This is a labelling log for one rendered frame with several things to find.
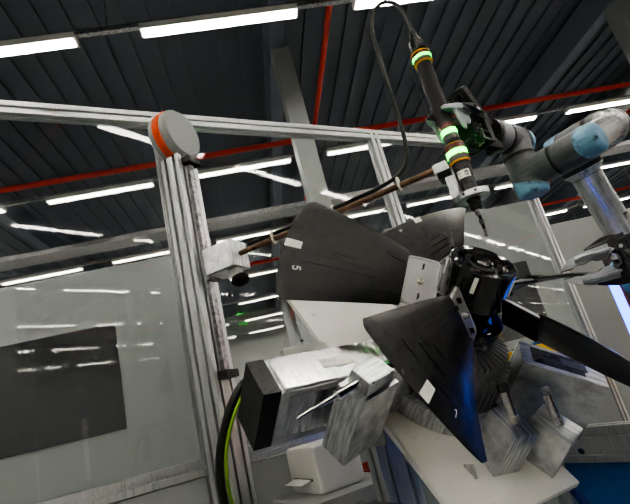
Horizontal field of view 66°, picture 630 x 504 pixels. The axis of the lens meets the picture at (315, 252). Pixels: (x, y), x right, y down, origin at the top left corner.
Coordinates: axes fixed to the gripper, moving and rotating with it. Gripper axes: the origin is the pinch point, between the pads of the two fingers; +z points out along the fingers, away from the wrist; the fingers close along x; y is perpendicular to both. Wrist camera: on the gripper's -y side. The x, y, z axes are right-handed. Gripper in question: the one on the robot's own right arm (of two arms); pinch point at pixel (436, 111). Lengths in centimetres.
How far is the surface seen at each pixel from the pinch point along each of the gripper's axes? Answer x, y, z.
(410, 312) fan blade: -5, 43, 33
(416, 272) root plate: 6.2, 34.0, 15.1
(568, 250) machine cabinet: 130, -23, -361
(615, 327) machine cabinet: 123, 50, -371
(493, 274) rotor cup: -6.1, 39.0, 11.6
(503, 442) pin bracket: 1, 65, 14
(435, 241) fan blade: 10.9, 25.6, -0.4
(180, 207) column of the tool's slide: 63, -6, 32
